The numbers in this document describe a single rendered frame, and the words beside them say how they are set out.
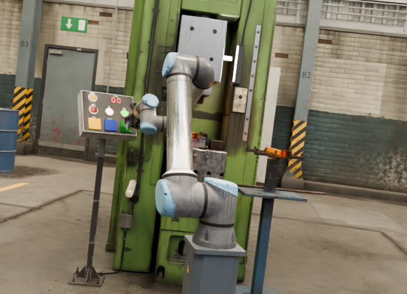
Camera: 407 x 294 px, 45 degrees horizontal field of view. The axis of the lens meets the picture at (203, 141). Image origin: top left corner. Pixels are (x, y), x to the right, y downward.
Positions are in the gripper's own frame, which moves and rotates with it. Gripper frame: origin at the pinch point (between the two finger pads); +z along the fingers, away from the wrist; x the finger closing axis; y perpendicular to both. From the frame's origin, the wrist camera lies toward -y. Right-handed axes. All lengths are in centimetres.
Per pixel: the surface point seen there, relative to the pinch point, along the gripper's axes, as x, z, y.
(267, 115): 404, 323, -215
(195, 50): 41, -27, -45
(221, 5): 61, -38, -78
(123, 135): -1.6, 2.8, 6.3
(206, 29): 46, -36, -56
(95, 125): -19.8, 1.2, 1.8
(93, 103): -19.7, 2.0, -12.8
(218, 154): 59, -7, 19
